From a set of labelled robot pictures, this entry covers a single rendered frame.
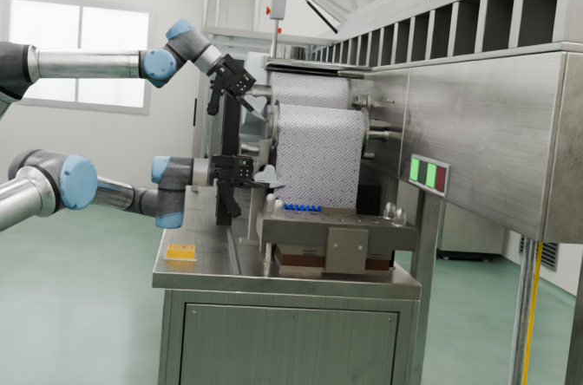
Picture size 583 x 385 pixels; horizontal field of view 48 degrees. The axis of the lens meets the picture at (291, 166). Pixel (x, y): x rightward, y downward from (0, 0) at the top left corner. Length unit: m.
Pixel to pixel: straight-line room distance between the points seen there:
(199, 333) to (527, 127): 0.91
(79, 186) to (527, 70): 0.92
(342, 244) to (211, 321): 0.37
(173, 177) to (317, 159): 0.39
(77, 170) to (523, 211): 0.89
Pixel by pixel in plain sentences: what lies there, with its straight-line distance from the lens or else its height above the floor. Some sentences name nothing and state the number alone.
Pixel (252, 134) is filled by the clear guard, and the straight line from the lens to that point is 2.84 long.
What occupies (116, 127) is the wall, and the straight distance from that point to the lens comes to 7.42.
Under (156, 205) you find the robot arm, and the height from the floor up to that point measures 1.02.
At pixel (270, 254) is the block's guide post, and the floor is 0.92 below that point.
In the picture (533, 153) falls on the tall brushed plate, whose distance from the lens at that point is 1.14.
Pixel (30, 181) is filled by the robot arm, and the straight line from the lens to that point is 1.45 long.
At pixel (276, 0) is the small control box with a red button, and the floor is 1.67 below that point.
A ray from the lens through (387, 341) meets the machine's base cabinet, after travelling 1.72.
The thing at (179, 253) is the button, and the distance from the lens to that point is 1.71.
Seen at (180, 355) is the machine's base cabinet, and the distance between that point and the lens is 1.66.
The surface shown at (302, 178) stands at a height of 1.11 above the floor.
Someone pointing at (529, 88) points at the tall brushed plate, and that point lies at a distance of 1.17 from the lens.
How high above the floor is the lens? 1.33
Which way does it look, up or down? 6 degrees down
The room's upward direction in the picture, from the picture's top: 5 degrees clockwise
